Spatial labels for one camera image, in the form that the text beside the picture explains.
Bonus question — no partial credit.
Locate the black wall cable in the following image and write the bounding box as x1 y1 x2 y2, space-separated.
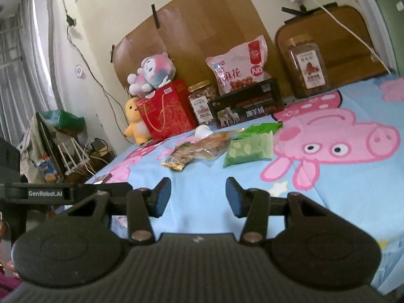
65 13 127 127

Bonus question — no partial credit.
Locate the green cloth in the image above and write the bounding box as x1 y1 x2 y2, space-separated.
52 110 86 130

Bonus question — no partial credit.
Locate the white router with antennas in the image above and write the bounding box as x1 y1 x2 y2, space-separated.
57 137 95 177

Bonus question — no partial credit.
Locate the red gift bag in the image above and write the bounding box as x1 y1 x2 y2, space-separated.
136 80 197 142

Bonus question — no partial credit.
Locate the frosted glass door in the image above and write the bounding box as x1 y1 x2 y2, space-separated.
363 0 404 76

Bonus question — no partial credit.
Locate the pink snack bag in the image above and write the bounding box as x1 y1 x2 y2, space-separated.
206 35 272 97

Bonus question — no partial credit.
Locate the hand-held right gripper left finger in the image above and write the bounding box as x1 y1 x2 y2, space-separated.
47 177 172 244

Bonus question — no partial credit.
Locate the white curtain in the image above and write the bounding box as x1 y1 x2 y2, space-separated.
0 0 60 146

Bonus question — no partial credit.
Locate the white round object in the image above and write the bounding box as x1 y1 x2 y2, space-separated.
195 124 213 141

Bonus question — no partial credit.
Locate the clear nut bag yellow zip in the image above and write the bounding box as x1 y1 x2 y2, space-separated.
160 132 232 171

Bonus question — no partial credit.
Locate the glass nut jar gold lid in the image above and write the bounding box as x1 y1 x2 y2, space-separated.
188 80 220 126

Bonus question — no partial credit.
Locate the blue snack packet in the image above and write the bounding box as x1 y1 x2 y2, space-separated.
36 155 59 182

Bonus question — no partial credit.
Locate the pink plush toy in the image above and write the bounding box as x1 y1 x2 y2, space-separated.
127 52 175 98

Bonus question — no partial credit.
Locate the bright green packet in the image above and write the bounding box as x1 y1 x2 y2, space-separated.
235 122 284 140

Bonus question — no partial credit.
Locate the yellow plush duck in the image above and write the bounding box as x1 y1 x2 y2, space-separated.
124 97 152 146

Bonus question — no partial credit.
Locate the black cardboard box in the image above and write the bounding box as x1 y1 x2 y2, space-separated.
208 78 285 129

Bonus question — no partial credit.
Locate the clear bag of green snacks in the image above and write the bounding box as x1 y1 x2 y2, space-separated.
223 132 274 169

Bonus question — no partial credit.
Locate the brown seat cushion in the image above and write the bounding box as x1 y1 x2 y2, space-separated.
274 5 389 98

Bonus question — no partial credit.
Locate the large plastic nut jar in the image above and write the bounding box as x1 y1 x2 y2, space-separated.
287 37 330 99

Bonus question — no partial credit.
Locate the brown cardboard sheet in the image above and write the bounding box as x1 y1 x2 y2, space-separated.
112 0 285 98

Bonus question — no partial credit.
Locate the white cable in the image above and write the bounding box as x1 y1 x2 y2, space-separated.
278 0 398 76

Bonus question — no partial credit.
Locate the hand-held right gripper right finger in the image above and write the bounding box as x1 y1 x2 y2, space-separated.
225 177 351 244

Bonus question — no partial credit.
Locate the cartoon pig printed bedsheet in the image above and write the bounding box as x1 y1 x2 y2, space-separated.
85 74 404 297

